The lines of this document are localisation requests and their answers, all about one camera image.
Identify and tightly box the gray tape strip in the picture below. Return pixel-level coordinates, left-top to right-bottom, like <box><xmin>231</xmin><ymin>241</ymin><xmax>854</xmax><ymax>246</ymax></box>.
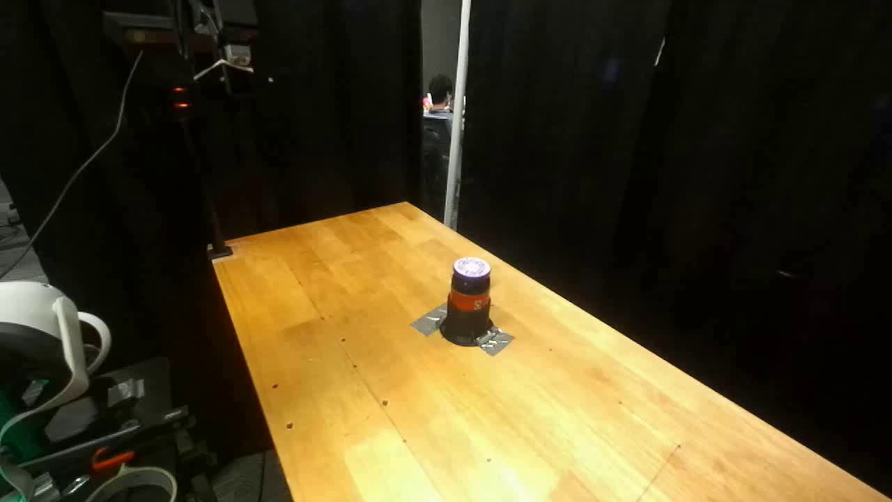
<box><xmin>473</xmin><ymin>323</ymin><xmax>517</xmax><ymax>361</ymax></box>
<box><xmin>411</xmin><ymin>305</ymin><xmax>452</xmax><ymax>337</ymax></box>

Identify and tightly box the white vertical pole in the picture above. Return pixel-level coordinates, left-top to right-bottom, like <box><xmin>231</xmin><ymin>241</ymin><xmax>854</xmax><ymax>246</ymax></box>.
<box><xmin>441</xmin><ymin>0</ymin><xmax>473</xmax><ymax>232</ymax></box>

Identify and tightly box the person in background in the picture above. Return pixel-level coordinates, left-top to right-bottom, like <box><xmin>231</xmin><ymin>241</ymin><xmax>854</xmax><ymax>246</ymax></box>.
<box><xmin>420</xmin><ymin>72</ymin><xmax>457</xmax><ymax>117</ymax></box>

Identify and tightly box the black curtain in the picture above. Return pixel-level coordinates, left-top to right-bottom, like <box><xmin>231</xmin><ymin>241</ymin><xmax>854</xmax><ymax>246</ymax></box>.
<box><xmin>0</xmin><ymin>0</ymin><xmax>892</xmax><ymax>496</ymax></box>

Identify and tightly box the thin white cable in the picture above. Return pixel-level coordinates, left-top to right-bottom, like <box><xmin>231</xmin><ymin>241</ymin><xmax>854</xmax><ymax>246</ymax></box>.
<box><xmin>0</xmin><ymin>47</ymin><xmax>149</xmax><ymax>280</ymax></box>

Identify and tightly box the white looped cable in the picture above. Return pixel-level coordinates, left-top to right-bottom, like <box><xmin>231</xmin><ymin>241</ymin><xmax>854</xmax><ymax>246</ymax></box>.
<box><xmin>85</xmin><ymin>464</ymin><xmax>181</xmax><ymax>502</ymax></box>

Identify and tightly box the orange clamp handle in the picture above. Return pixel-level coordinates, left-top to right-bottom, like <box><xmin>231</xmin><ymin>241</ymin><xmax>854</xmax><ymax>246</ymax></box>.
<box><xmin>86</xmin><ymin>446</ymin><xmax>140</xmax><ymax>476</ymax></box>

